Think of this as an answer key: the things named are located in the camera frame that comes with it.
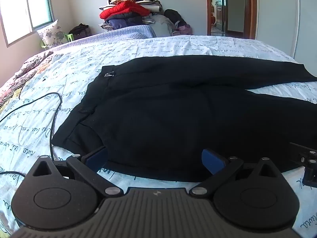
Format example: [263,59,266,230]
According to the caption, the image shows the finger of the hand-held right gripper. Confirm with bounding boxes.
[289,142,317,186]

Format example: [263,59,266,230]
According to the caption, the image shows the dark duffel bag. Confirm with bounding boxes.
[69,23,90,40]

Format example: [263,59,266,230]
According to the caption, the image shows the grey cloth bundle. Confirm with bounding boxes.
[142,13,174,37]

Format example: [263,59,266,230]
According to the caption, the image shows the navy puffer jacket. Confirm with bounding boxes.
[105,13,146,29]

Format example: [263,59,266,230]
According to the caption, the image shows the black pants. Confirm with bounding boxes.
[53,55,317,182]

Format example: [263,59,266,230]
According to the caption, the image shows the black backpack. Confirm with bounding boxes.
[164,9,187,28]

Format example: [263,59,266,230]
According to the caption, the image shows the floral white pillow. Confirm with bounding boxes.
[37,19,68,49]

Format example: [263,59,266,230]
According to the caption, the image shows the light blue knitted blanket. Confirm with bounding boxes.
[72,25,157,41]

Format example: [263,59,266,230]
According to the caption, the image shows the white script-printed bed quilt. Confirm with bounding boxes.
[0,35,317,238]

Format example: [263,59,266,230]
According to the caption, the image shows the green-framed window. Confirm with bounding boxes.
[0,0,55,47]

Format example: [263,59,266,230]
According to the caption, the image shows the black cable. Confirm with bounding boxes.
[0,92,63,177]

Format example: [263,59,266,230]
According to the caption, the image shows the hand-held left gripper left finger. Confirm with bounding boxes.
[32,146,121,199]

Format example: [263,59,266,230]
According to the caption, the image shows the green plastic chair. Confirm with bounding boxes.
[40,33,74,49]

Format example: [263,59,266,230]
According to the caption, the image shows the white wardrobe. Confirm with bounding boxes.
[256,0,317,63]

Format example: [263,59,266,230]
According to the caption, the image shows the red puffer jacket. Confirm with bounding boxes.
[99,1,151,20]

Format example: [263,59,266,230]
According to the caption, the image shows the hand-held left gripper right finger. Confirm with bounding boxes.
[190,149,283,199]

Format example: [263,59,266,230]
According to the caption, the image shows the floral striped blanket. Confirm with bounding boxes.
[0,51,53,109]

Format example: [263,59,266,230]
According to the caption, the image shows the pink bag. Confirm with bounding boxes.
[173,24,192,35]

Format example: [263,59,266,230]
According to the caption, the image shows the brown wooden door frame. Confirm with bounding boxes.
[205,0,258,39]

